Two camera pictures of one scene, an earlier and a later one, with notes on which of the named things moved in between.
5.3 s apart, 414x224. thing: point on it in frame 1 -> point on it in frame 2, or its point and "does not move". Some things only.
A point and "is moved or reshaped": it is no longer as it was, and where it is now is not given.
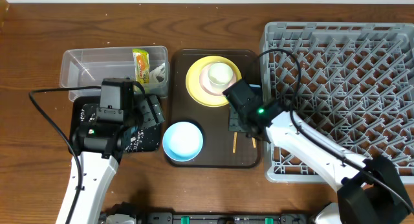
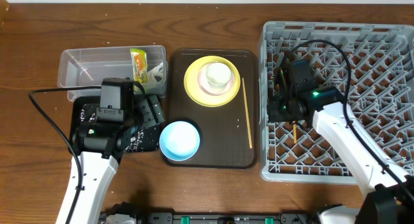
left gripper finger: (146, 116) does not move
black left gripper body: (133, 119) does not move
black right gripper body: (237, 121) -> (284, 80)
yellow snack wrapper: (141, 65) does not move
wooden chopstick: (235, 142) is moved or reshaped
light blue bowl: (182, 141) does not move
